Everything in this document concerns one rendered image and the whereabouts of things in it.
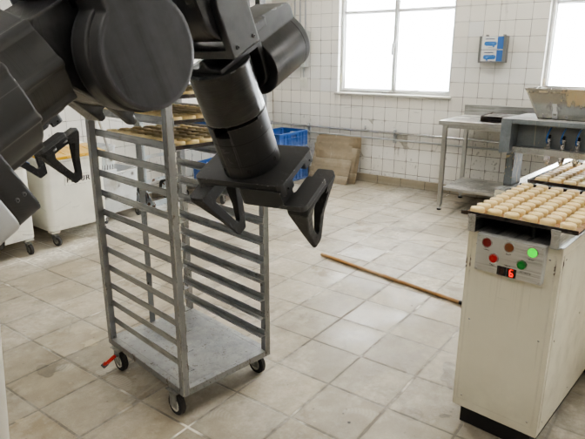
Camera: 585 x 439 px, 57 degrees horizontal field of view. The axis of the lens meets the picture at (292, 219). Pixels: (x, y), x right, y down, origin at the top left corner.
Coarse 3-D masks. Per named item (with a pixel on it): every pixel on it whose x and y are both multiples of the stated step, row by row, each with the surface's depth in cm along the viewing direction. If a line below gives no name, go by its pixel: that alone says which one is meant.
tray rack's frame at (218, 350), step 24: (96, 144) 237; (96, 168) 239; (96, 192) 242; (144, 192) 261; (96, 216) 246; (144, 216) 264; (144, 240) 266; (192, 312) 290; (120, 336) 265; (192, 336) 265; (216, 336) 265; (240, 336) 265; (144, 360) 244; (168, 360) 244; (192, 360) 244; (216, 360) 244; (240, 360) 244; (168, 384) 229; (192, 384) 226
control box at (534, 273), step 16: (480, 240) 198; (496, 240) 194; (512, 240) 190; (480, 256) 199; (512, 256) 191; (528, 256) 187; (544, 256) 184; (496, 272) 196; (528, 272) 188; (544, 272) 187
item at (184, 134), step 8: (120, 128) 240; (128, 128) 240; (136, 128) 243; (144, 128) 240; (152, 128) 243; (160, 128) 240; (176, 128) 244; (184, 128) 240; (192, 128) 240; (200, 128) 240; (144, 136) 216; (152, 136) 218; (160, 136) 220; (176, 136) 220; (184, 136) 217; (192, 136) 217; (200, 136) 216; (208, 136) 216; (176, 144) 200; (184, 144) 201
